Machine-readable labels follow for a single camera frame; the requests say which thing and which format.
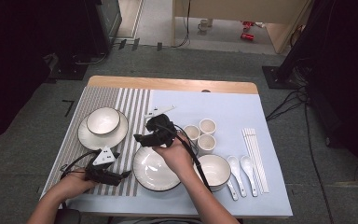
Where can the small black floor block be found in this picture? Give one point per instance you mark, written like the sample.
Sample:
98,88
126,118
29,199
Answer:
122,44
135,44
159,46

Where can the white bowl dark rim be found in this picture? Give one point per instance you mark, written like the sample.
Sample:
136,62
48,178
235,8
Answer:
103,119
214,169

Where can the black table grommet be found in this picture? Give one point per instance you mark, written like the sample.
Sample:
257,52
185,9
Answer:
205,91

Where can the wooden table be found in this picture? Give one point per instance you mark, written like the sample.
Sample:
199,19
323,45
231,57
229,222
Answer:
167,83

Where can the row of white chopsticks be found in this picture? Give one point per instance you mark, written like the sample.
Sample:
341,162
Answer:
254,155

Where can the striped beige placemat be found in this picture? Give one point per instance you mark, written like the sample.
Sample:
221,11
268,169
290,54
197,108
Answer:
130,102

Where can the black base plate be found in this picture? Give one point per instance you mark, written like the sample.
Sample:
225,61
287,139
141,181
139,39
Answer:
70,72

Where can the person's left hand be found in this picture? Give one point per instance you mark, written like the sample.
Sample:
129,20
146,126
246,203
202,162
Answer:
73,185

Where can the dark equipment cabinet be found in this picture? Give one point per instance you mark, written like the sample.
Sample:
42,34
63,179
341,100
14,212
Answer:
108,18

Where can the black curtain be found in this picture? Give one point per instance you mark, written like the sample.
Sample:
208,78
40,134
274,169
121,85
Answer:
348,77
18,62

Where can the person's right hand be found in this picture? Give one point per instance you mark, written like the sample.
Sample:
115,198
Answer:
175,158

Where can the white mug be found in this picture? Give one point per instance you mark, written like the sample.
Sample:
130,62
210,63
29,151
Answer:
204,25

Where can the white ribbed plate dark rim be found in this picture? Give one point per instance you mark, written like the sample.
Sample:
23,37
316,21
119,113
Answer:
149,171
112,141

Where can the black stand base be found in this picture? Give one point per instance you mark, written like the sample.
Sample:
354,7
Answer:
276,77

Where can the white ceramic spoon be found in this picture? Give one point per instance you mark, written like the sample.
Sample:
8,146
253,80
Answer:
234,165
233,193
247,165

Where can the black chair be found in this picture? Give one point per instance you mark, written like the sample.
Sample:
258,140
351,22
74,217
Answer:
70,216

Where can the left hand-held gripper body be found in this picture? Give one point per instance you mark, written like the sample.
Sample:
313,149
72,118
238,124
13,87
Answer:
104,158

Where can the light blue table mat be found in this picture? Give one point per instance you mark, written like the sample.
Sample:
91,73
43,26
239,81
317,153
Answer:
214,105

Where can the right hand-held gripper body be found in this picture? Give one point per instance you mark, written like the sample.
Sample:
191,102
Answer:
164,130

